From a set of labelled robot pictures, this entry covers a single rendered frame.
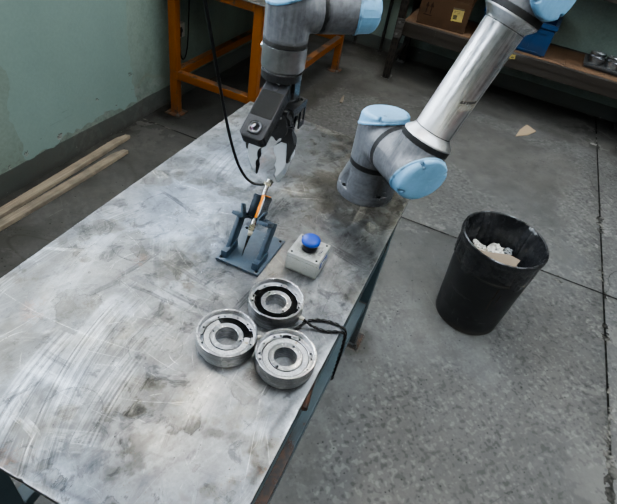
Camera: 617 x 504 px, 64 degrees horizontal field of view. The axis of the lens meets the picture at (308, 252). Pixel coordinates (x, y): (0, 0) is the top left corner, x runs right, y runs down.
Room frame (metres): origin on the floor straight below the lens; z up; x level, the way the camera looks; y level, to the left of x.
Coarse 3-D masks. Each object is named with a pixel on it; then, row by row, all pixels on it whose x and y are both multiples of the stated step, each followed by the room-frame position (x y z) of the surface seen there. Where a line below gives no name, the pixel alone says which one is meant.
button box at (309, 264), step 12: (300, 240) 0.81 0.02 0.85; (288, 252) 0.76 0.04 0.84; (300, 252) 0.77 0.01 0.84; (312, 252) 0.77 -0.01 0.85; (324, 252) 0.79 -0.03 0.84; (288, 264) 0.76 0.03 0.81; (300, 264) 0.75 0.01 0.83; (312, 264) 0.75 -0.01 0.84; (324, 264) 0.80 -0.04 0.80; (312, 276) 0.75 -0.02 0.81
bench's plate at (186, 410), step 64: (320, 128) 1.41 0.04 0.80; (128, 192) 0.91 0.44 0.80; (192, 192) 0.96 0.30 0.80; (256, 192) 1.01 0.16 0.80; (320, 192) 1.06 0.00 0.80; (64, 256) 0.67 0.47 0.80; (128, 256) 0.70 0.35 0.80; (192, 256) 0.74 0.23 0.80; (0, 320) 0.49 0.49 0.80; (64, 320) 0.52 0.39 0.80; (128, 320) 0.55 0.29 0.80; (192, 320) 0.58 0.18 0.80; (0, 384) 0.38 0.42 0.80; (64, 384) 0.40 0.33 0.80; (128, 384) 0.42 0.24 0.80; (192, 384) 0.45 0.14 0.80; (256, 384) 0.47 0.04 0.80; (0, 448) 0.29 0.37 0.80; (64, 448) 0.31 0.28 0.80; (128, 448) 0.32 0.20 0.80; (192, 448) 0.34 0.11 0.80; (256, 448) 0.36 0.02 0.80
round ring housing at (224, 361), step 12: (216, 312) 0.57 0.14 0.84; (228, 312) 0.58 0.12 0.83; (240, 312) 0.58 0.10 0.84; (204, 324) 0.55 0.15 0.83; (228, 324) 0.56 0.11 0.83; (252, 324) 0.57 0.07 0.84; (216, 336) 0.54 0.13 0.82; (228, 336) 0.56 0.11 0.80; (240, 336) 0.54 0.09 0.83; (204, 348) 0.49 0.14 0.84; (228, 348) 0.51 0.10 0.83; (252, 348) 0.52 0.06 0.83; (216, 360) 0.48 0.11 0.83; (228, 360) 0.49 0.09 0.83; (240, 360) 0.50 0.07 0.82
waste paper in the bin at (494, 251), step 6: (474, 240) 1.67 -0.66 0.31; (480, 246) 1.63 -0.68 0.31; (492, 246) 1.64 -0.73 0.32; (498, 246) 1.64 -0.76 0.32; (486, 252) 1.55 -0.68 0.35; (492, 252) 1.55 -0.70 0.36; (498, 252) 1.61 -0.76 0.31; (504, 252) 1.64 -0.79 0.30; (510, 252) 1.64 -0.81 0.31; (492, 258) 1.53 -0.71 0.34; (498, 258) 1.53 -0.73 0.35; (504, 258) 1.53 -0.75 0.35; (510, 258) 1.53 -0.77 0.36; (516, 258) 1.53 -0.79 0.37; (510, 264) 1.51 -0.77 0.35; (516, 264) 1.51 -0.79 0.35
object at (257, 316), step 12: (252, 288) 0.65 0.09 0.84; (288, 288) 0.68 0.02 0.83; (264, 300) 0.63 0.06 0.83; (276, 300) 0.66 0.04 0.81; (288, 300) 0.65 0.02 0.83; (300, 300) 0.65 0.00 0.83; (252, 312) 0.60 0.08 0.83; (276, 312) 0.61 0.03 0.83; (300, 312) 0.62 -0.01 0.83; (264, 324) 0.59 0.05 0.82; (276, 324) 0.59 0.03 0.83; (288, 324) 0.59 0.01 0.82
